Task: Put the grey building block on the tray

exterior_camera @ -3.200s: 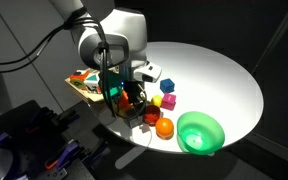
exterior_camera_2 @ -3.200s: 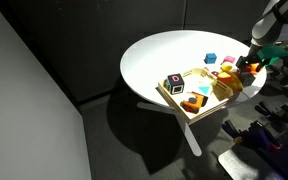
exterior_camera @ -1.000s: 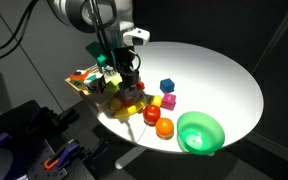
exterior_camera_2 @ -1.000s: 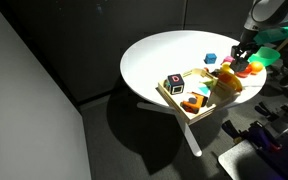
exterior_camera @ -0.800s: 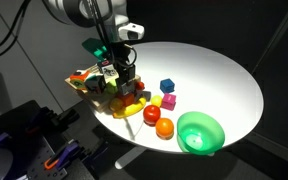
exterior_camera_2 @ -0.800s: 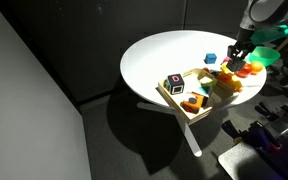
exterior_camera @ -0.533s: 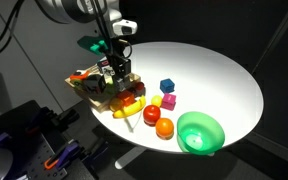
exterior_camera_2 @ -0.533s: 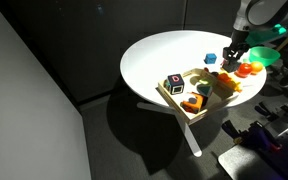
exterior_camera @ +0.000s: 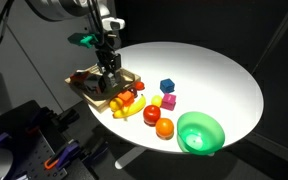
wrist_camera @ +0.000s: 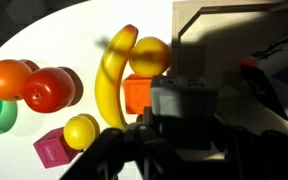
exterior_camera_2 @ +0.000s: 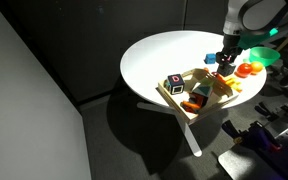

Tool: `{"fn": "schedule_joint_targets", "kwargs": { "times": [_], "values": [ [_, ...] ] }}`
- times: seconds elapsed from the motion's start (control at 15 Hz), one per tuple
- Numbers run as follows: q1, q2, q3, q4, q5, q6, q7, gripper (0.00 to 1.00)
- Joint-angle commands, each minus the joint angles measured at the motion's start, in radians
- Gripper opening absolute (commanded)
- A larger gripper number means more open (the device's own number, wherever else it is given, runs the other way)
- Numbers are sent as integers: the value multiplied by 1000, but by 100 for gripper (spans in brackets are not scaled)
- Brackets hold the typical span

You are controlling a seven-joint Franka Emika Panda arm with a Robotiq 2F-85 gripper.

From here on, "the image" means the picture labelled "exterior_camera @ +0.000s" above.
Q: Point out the red toy apple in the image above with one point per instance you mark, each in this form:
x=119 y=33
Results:
x=151 y=115

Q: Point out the white table foot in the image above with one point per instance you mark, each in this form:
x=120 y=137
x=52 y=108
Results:
x=128 y=158

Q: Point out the yellow toy banana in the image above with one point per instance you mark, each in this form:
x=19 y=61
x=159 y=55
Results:
x=135 y=106

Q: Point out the black clamp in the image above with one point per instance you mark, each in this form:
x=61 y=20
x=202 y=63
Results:
x=67 y=117

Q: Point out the picture cube with teal triangle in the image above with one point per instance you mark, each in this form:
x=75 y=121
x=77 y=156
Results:
x=92 y=85

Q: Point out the round yellow toy fruit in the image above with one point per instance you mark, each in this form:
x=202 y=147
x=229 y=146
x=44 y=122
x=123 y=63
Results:
x=115 y=104

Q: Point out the black perforated mounting board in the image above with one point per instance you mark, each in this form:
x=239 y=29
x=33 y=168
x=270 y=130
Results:
x=30 y=150

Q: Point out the magenta building block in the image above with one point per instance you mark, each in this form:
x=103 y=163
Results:
x=168 y=101

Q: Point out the toy orange fruit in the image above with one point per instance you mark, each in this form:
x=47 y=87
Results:
x=164 y=128

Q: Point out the green plastic bowl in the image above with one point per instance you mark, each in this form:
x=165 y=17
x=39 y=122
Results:
x=200 y=133

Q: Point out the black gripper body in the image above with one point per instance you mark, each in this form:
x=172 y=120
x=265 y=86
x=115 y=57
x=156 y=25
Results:
x=109 y=57

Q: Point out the dark red toy plum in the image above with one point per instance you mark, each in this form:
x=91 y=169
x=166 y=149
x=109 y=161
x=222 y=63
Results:
x=133 y=91

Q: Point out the purple clamp with orange tips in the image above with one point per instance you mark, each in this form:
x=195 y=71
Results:
x=37 y=123
x=64 y=155

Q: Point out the blue building block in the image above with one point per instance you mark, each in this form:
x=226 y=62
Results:
x=167 y=86

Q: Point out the small red toy tomato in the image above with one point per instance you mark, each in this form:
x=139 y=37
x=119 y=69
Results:
x=139 y=85

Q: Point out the wooden tray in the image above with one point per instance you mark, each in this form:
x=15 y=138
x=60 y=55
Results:
x=97 y=101

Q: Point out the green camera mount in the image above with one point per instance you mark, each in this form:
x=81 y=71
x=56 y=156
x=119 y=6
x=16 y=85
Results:
x=83 y=40

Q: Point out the orange building block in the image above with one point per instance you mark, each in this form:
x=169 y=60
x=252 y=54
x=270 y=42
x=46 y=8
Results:
x=126 y=96

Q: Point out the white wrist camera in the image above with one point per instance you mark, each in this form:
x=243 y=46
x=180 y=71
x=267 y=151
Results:
x=113 y=23

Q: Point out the orange and green toy block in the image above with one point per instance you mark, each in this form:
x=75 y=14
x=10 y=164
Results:
x=79 y=77

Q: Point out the small yellow toy lemon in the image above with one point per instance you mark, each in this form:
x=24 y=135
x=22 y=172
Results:
x=156 y=101

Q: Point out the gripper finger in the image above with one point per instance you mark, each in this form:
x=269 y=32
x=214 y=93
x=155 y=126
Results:
x=102 y=68
x=118 y=77

